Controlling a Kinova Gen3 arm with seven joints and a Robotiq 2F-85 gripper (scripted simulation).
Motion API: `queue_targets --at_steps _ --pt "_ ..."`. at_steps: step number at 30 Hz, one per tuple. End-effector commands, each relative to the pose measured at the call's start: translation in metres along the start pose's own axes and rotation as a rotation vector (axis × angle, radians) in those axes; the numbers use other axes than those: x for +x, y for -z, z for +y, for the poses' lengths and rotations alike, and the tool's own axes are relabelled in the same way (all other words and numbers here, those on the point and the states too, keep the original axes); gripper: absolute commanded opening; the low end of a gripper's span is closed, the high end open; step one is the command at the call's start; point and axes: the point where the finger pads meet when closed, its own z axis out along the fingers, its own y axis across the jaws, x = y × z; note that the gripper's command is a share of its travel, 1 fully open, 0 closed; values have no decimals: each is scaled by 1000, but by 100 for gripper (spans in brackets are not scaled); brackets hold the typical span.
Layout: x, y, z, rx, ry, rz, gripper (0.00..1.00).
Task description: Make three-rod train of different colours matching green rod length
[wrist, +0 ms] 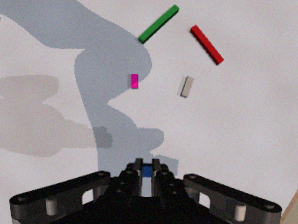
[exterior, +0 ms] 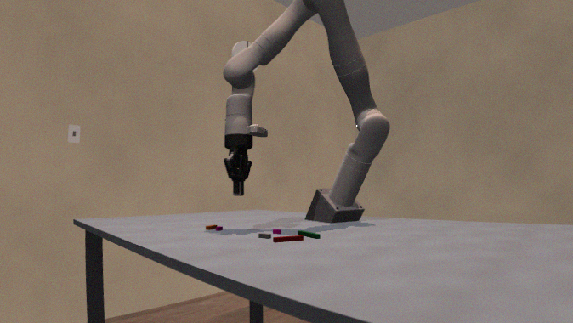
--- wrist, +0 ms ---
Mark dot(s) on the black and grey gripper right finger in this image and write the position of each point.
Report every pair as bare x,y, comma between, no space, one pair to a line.
232,205

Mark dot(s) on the red rod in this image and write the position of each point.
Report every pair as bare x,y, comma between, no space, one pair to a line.
206,44

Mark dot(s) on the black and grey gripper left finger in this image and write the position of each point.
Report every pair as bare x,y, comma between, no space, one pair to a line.
44,205

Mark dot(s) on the small blue block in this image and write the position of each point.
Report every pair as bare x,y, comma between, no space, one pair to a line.
147,170

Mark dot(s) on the green rod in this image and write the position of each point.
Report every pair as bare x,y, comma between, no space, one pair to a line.
158,24

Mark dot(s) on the small magenta block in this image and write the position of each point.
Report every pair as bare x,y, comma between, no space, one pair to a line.
134,80

